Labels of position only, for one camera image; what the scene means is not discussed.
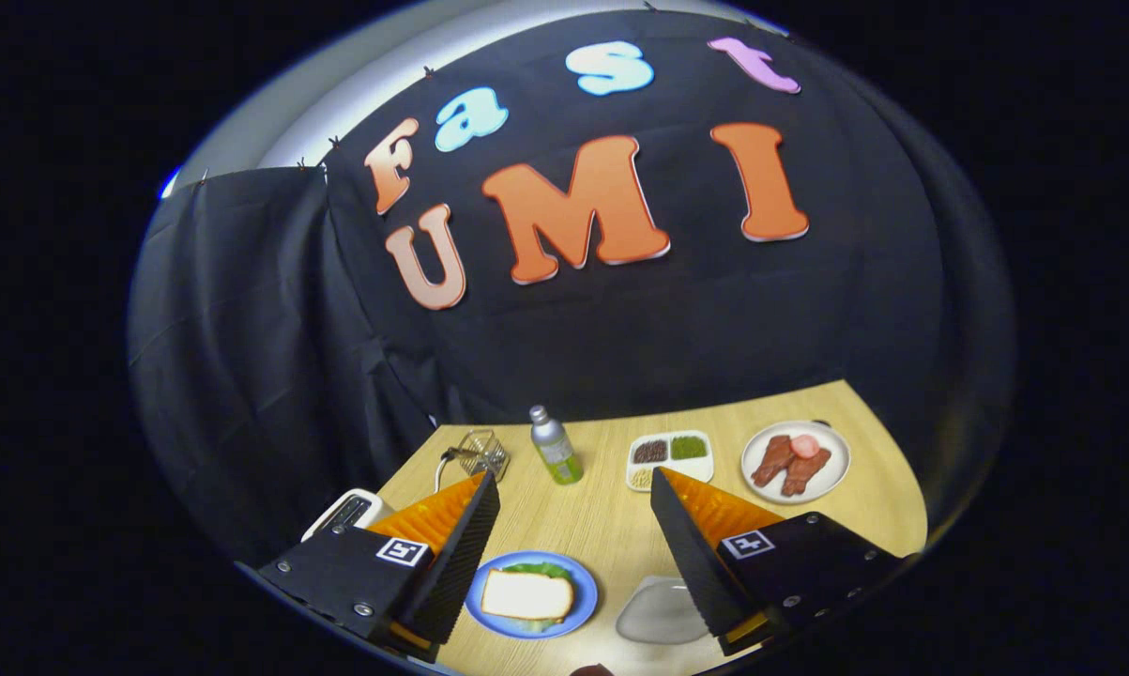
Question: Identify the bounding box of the white oval plate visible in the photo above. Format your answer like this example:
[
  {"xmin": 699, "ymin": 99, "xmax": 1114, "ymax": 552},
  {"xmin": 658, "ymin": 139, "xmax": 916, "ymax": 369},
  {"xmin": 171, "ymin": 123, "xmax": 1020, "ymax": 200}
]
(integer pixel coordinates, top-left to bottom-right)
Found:
[{"xmin": 740, "ymin": 420, "xmax": 852, "ymax": 506}]

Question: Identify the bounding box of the blue plate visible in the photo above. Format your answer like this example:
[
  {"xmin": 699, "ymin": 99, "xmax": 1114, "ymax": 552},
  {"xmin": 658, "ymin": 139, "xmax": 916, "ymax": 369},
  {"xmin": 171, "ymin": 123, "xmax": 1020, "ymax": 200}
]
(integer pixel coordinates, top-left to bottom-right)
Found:
[{"xmin": 465, "ymin": 550, "xmax": 599, "ymax": 640}]

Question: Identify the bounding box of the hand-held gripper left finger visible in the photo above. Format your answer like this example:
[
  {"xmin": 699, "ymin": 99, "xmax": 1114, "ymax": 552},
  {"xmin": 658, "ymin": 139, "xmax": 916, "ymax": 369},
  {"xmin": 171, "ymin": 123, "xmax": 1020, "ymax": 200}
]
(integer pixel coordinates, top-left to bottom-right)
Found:
[{"xmin": 254, "ymin": 470, "xmax": 503, "ymax": 665}]

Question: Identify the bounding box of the wire utensil basket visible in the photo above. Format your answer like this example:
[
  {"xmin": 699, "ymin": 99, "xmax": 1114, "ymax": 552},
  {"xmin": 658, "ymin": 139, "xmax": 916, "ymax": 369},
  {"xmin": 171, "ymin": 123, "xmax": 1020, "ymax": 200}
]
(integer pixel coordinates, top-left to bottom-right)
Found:
[{"xmin": 456, "ymin": 429, "xmax": 511, "ymax": 482}]

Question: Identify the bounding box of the white toaster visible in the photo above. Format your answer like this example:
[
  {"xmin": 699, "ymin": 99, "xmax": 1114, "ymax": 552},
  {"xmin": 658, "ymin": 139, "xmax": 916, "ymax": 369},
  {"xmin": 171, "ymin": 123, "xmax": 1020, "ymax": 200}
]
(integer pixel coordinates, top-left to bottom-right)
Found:
[{"xmin": 301, "ymin": 488, "xmax": 396, "ymax": 544}]

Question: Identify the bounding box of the white bread slice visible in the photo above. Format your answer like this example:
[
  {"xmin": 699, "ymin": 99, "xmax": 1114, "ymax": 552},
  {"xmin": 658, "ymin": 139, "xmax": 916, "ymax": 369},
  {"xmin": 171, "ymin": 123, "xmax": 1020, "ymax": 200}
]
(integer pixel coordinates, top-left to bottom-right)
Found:
[{"xmin": 481, "ymin": 569, "xmax": 575, "ymax": 622}]

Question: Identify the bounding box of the brown meat slice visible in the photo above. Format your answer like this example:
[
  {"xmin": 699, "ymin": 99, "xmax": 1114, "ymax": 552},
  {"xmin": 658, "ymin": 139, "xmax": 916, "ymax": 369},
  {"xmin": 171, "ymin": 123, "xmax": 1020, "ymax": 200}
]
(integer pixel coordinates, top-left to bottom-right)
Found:
[
  {"xmin": 752, "ymin": 434, "xmax": 796, "ymax": 487},
  {"xmin": 780, "ymin": 449, "xmax": 832, "ymax": 499}
]

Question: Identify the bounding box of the small white plate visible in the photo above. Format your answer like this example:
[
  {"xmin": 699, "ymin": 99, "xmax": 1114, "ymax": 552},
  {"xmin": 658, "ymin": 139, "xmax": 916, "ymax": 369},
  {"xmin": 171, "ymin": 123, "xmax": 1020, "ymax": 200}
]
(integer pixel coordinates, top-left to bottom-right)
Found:
[{"xmin": 616, "ymin": 576, "xmax": 715, "ymax": 646}]

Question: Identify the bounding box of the green label metal bottle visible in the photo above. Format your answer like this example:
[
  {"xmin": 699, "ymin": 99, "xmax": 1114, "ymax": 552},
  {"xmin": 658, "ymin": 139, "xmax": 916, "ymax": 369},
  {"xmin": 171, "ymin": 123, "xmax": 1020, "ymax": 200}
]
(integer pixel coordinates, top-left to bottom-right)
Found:
[{"xmin": 529, "ymin": 405, "xmax": 585, "ymax": 486}]

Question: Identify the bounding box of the white divided dish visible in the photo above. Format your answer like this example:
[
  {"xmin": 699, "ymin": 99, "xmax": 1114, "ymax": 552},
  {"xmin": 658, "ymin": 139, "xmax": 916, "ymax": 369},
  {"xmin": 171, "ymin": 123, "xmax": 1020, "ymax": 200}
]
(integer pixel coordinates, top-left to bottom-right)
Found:
[{"xmin": 626, "ymin": 430, "xmax": 715, "ymax": 494}]

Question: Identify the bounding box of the green lettuce leaf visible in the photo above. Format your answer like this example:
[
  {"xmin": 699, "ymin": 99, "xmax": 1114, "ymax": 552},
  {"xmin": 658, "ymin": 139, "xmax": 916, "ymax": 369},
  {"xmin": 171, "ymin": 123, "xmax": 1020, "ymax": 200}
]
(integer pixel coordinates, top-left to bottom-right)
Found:
[{"xmin": 500, "ymin": 561, "xmax": 574, "ymax": 632}]

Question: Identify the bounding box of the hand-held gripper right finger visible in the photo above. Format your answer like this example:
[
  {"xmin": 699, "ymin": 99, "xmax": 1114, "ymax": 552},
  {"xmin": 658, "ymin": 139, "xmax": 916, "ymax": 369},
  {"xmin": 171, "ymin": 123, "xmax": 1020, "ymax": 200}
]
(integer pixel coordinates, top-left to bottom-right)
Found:
[{"xmin": 649, "ymin": 467, "xmax": 908, "ymax": 658}]

